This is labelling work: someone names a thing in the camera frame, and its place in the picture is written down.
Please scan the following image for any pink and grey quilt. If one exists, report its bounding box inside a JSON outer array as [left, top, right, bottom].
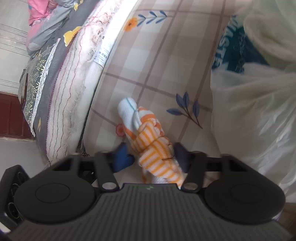
[[25, 0, 85, 57]]

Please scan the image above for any blue printed packet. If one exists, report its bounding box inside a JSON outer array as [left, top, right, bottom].
[[211, 15, 269, 75]]

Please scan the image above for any orange striped towel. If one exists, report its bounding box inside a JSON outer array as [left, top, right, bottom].
[[117, 97, 185, 189]]

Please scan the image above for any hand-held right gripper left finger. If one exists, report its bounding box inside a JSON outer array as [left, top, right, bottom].
[[52, 142, 134, 192]]

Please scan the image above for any white wardrobe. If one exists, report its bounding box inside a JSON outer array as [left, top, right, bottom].
[[0, 0, 35, 98]]

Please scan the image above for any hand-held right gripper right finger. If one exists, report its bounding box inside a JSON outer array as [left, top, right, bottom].
[[173, 142, 247, 193]]

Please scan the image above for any red-brown wooden cabinet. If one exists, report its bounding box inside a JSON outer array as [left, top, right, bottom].
[[0, 91, 35, 141]]

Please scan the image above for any plaid floral bed sheet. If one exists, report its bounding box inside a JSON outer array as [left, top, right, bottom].
[[81, 0, 255, 186]]

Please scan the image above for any grey floral bed sheet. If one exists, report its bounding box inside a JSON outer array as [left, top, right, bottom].
[[18, 0, 109, 167]]

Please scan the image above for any white plastic bag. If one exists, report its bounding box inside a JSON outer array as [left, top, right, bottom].
[[209, 0, 296, 204]]

